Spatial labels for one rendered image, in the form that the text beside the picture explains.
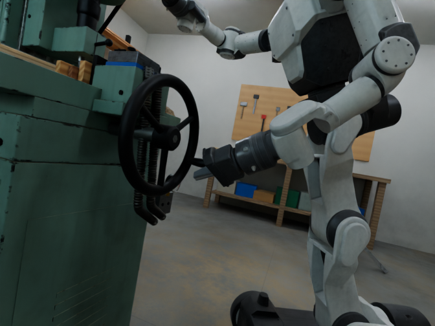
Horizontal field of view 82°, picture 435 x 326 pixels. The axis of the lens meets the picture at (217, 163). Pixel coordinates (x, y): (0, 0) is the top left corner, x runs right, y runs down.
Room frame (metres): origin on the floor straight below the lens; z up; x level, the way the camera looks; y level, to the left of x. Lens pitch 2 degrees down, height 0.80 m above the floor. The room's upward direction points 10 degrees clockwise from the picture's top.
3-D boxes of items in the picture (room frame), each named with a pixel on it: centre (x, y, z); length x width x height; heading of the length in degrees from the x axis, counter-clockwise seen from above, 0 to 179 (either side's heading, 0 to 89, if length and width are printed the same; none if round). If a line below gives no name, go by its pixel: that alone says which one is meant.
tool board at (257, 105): (3.75, -1.11, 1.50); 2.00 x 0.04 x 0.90; 73
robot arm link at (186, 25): (1.02, 0.23, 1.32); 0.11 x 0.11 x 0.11; 67
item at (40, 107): (0.71, 0.39, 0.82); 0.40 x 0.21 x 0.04; 157
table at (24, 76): (0.71, 0.34, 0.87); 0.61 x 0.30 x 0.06; 157
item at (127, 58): (0.68, 0.26, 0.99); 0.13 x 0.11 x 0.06; 157
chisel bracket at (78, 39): (0.74, 0.46, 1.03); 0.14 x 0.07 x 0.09; 67
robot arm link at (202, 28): (1.07, 0.21, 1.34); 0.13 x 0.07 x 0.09; 141
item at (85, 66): (0.73, 0.37, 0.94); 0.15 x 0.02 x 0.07; 157
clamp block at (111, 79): (0.67, 0.26, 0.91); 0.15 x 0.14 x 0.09; 157
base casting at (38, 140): (0.78, 0.56, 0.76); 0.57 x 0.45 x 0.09; 67
